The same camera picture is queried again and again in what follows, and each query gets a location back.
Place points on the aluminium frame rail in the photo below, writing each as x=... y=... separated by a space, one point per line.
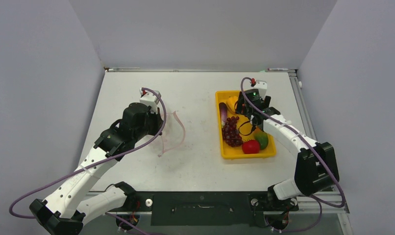
x=330 y=194
x=109 y=69

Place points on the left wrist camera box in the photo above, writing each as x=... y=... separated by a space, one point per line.
x=150 y=99

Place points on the yellow plastic tray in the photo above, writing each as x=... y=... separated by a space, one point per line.
x=233 y=153

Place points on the red grape bunch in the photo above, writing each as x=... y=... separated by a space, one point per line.
x=230 y=132

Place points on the clear zip top bag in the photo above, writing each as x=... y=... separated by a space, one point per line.
x=174 y=133

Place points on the aluminium frame rail right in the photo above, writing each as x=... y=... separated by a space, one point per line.
x=330 y=194

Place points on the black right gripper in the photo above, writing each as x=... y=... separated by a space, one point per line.
x=241 y=105

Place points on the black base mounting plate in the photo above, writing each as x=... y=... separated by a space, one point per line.
x=207 y=208

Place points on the yellow bell pepper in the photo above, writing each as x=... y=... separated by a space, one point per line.
x=231 y=104

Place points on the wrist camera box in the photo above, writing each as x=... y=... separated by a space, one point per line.
x=150 y=99
x=261 y=86

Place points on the red tomato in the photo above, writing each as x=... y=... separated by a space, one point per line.
x=251 y=147

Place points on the green orange mango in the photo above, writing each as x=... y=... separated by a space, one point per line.
x=262 y=139

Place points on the slim purple white eggplant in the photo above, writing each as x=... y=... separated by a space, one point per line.
x=223 y=113

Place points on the aluminium frame rail back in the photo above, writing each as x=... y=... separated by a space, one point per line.
x=109 y=69

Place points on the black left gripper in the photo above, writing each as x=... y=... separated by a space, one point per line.
x=158 y=121

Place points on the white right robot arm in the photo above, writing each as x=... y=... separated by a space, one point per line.
x=316 y=167

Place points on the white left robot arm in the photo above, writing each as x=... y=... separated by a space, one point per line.
x=65 y=211

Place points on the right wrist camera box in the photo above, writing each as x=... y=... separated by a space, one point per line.
x=261 y=86

